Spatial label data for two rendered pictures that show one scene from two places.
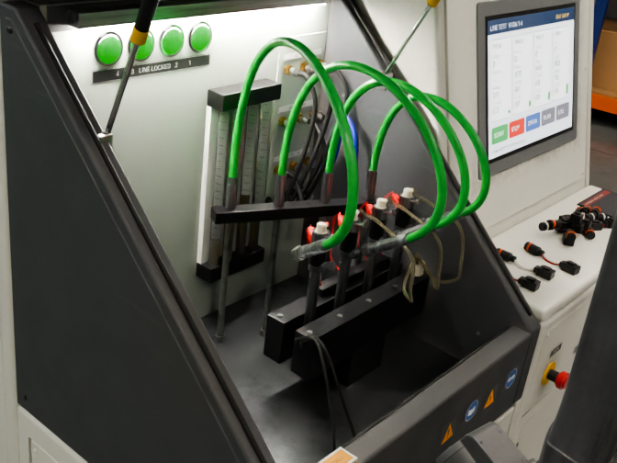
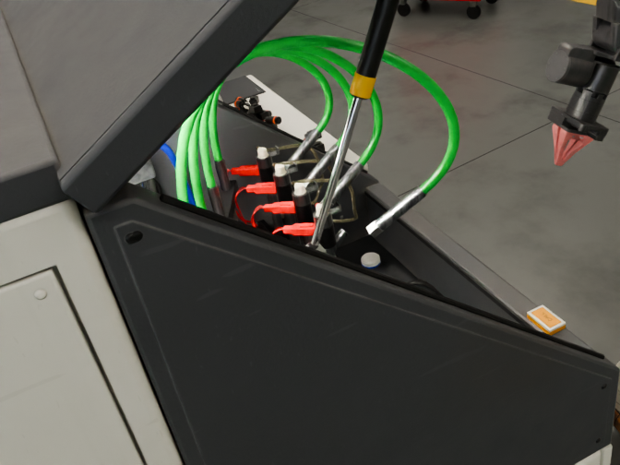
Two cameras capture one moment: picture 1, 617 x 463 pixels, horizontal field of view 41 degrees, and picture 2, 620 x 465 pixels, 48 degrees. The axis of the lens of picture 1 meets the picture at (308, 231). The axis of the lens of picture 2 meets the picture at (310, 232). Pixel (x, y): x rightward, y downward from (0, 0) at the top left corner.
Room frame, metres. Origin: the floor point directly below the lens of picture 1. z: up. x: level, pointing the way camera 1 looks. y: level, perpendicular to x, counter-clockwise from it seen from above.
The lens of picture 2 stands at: (0.72, 0.74, 1.70)
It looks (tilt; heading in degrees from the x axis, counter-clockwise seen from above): 34 degrees down; 303
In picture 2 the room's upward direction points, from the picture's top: 11 degrees counter-clockwise
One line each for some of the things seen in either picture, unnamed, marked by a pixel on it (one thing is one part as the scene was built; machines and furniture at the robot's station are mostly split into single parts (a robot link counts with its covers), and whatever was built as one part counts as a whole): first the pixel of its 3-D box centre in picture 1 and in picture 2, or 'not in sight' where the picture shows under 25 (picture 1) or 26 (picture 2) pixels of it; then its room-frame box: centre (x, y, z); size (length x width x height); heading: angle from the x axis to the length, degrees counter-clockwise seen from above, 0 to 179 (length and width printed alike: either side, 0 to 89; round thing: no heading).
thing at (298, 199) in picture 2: (348, 276); (315, 242); (1.24, -0.08, 1.03); 0.05 x 0.03 x 0.21; 52
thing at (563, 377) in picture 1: (557, 378); not in sight; (1.37, -0.52, 0.80); 0.05 x 0.04 x 0.05; 142
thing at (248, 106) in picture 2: (581, 220); (253, 110); (1.67, -0.59, 1.01); 0.23 x 0.11 x 0.06; 142
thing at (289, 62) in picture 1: (300, 117); not in sight; (1.53, 0.04, 1.20); 0.13 x 0.03 x 0.31; 142
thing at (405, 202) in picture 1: (402, 250); (279, 202); (1.36, -0.17, 1.03); 0.05 x 0.03 x 0.21; 52
